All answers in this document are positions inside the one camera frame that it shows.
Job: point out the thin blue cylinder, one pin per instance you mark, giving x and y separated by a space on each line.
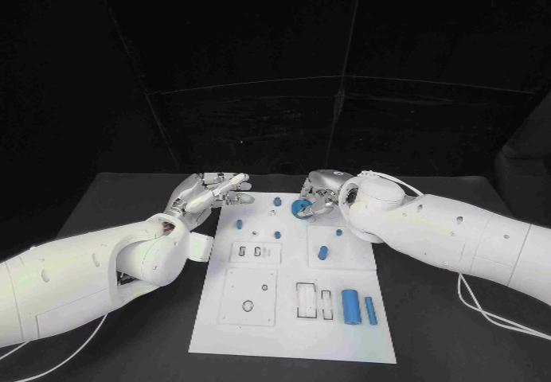
371 310

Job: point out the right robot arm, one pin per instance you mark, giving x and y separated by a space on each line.
430 226

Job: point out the thick blue cylinder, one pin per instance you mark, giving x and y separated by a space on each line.
350 307

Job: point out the blue gear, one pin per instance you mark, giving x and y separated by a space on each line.
297 209

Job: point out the blue plug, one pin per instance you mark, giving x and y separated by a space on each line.
322 253

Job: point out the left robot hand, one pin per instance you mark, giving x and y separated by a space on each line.
202 194

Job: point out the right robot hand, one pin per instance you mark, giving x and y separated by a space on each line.
324 188

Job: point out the white task board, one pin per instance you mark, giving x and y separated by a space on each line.
293 280

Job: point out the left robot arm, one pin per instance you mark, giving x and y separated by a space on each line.
76 268

